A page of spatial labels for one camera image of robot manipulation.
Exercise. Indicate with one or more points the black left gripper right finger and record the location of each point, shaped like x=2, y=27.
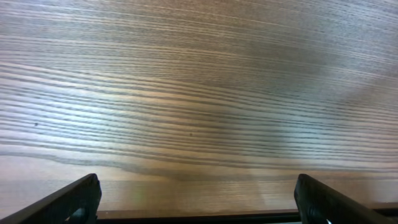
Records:
x=319, y=203

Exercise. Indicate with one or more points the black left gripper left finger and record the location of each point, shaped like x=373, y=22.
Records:
x=76, y=203

